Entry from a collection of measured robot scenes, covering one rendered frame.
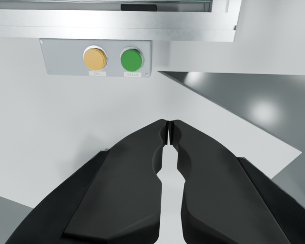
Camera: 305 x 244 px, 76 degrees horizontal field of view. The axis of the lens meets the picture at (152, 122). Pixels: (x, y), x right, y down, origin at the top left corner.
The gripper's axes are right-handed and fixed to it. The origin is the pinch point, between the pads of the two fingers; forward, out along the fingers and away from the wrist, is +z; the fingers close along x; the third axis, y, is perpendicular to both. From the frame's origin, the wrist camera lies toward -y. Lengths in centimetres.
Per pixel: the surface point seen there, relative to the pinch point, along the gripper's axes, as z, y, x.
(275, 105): 123, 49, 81
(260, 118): 123, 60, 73
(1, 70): 37, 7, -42
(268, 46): 37.2, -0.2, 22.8
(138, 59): 26.0, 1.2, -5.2
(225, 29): 27.9, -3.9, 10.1
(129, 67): 26.0, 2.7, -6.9
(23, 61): 37, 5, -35
